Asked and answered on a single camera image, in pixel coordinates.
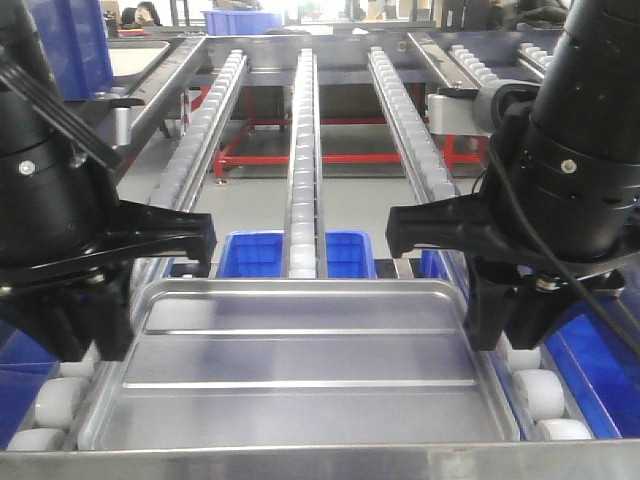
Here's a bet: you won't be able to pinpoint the black cable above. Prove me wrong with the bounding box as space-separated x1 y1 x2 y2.
487 134 640 351

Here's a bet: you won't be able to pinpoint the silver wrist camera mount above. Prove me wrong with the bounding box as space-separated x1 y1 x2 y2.
427 80 540 135

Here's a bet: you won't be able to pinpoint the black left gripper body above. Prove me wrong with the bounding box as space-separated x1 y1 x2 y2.
1 201 217 300

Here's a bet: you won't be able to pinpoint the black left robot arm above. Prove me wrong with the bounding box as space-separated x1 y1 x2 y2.
1 1 216 362

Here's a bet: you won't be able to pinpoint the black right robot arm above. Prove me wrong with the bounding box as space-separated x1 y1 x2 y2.
1 1 639 361

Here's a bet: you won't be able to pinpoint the steel front shelf lip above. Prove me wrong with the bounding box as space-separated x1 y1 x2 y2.
1 440 639 479

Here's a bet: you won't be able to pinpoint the steel divider rail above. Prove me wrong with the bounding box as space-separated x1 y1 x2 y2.
406 32 479 100

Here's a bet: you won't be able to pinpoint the seated person in background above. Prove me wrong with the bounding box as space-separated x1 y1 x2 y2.
121 1 161 28

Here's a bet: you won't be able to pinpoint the stacked blue plastic crates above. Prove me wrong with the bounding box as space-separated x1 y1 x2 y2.
27 0 113 100

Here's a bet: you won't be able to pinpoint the grey roller track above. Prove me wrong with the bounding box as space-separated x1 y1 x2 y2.
284 48 328 279
148 49 248 212
368 46 459 204

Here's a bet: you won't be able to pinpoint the small silver metal tray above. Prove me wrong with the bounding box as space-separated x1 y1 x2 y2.
78 279 520 450

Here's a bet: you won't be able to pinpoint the red metal frame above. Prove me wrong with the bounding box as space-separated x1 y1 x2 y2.
212 117 487 180

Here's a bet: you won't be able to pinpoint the steel side rail left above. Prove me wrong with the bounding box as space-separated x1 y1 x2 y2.
116 36 208 160

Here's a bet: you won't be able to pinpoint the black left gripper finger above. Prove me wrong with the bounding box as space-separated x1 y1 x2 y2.
505 274 580 350
467 255 518 350

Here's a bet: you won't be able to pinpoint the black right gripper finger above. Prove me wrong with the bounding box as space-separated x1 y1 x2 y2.
84 264 133 361
1 286 92 361

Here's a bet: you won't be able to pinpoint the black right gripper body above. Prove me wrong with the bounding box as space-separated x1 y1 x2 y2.
386 99 626 297

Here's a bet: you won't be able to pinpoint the blue bin below rollers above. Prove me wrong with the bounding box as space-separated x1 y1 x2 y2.
217 230 376 279

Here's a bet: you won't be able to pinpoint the distant blue crate on table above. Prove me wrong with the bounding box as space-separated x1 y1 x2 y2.
203 10 282 36

